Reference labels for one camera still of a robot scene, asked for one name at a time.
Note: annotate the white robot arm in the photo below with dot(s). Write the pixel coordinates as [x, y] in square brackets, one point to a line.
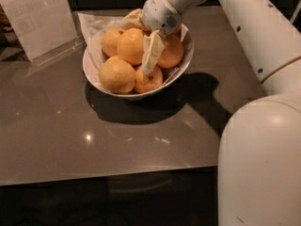
[259, 159]

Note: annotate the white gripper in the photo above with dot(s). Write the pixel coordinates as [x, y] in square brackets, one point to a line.
[159, 16]

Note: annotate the orange front right with navel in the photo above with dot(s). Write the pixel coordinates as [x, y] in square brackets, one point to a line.
[148, 82]

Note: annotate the clear acrylic sign holder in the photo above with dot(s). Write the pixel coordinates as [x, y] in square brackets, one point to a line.
[46, 29]

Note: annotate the white paper bowl liner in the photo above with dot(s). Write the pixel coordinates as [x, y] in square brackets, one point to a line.
[93, 28]

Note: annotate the white ceramic bowl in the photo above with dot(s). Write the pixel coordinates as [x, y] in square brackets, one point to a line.
[91, 68]

